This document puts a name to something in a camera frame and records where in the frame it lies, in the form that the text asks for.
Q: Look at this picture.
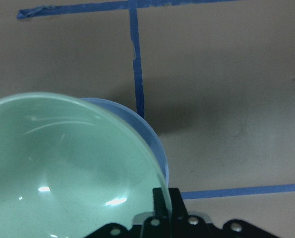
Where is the blue bowl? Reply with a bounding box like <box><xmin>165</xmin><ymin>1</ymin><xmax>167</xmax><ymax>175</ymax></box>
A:
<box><xmin>82</xmin><ymin>98</ymin><xmax>169</xmax><ymax>185</ymax></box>

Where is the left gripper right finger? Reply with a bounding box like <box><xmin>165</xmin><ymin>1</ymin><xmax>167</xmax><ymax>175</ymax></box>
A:
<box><xmin>169</xmin><ymin>188</ymin><xmax>188</xmax><ymax>218</ymax></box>

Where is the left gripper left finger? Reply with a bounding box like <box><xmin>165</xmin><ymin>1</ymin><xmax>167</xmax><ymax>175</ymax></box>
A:
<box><xmin>152</xmin><ymin>187</ymin><xmax>171</xmax><ymax>218</ymax></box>

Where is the green bowl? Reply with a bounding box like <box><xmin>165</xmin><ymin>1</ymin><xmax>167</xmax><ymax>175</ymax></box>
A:
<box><xmin>0</xmin><ymin>93</ymin><xmax>169</xmax><ymax>238</ymax></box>

